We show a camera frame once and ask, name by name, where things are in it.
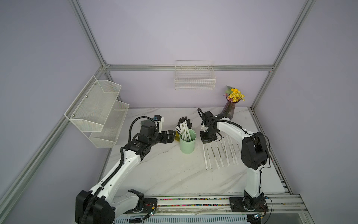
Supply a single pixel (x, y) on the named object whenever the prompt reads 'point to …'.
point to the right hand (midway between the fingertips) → (204, 143)
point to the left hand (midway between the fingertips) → (167, 134)
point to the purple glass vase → (229, 109)
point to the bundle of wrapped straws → (184, 130)
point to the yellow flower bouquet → (233, 94)
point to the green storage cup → (188, 147)
